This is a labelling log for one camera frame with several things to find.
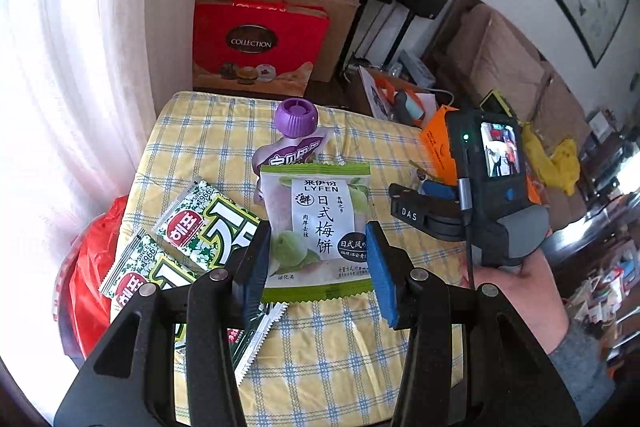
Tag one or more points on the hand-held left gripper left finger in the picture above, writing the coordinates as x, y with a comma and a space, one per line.
255, 262

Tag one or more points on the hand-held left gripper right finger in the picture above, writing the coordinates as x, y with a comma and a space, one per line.
382, 277

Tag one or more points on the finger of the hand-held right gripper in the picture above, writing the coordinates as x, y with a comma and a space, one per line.
437, 188

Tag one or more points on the green plum snack packet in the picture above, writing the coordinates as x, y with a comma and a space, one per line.
315, 217

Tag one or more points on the person's right forearm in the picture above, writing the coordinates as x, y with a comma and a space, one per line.
582, 377

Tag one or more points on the person's right hand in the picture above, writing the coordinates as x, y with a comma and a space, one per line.
525, 302

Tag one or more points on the orange box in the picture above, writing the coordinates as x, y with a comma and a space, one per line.
437, 142

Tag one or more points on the green white seaweed packet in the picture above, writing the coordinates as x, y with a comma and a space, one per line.
130, 277
200, 222

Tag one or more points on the yellow plastic bag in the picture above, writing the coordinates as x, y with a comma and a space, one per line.
555, 162

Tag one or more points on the yellow plaid tablecloth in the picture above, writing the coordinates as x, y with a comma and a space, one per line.
320, 357

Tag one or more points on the yellow green box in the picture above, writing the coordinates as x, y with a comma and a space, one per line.
497, 104

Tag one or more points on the white paper bag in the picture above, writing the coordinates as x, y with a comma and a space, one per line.
380, 97

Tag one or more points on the cluttered low table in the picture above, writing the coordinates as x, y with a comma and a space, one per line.
600, 277

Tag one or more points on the brown sofa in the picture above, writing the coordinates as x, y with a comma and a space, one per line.
500, 57

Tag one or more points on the purple capped drink pouch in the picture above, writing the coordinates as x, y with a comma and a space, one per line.
297, 117

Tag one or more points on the red plastic bag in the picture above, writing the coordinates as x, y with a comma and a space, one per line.
90, 267

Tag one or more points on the brown cardboard box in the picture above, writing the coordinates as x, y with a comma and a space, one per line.
342, 27

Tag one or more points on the red Collection gift bag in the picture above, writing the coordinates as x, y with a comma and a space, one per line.
250, 22

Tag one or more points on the white curtain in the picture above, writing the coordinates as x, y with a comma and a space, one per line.
75, 57

